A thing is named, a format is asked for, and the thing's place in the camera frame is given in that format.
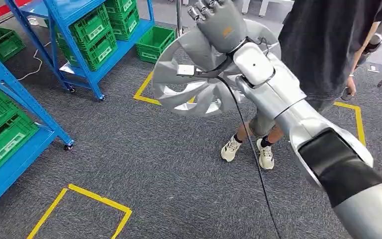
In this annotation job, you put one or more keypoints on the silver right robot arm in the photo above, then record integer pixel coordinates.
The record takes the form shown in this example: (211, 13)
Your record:
(276, 95)

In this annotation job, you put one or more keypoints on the white table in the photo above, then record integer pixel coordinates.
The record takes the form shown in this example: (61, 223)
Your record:
(263, 6)

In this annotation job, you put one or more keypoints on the silver wheel cover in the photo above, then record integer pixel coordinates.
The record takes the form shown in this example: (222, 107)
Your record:
(177, 85)

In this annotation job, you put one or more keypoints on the blue metal shelf rack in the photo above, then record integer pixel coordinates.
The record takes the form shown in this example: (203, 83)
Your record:
(125, 46)
(13, 166)

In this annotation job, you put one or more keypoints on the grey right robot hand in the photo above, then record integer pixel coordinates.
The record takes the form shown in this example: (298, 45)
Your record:
(220, 26)

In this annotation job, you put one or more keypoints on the person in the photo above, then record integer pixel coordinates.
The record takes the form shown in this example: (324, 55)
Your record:
(316, 39)

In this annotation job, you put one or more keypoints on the chrome stool stand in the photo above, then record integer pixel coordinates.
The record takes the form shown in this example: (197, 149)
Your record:
(179, 16)

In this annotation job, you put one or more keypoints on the yellow floor tape square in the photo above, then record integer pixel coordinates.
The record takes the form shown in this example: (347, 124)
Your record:
(359, 125)
(98, 198)

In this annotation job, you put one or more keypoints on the white power strip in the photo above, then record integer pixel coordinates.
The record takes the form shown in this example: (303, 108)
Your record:
(33, 21)

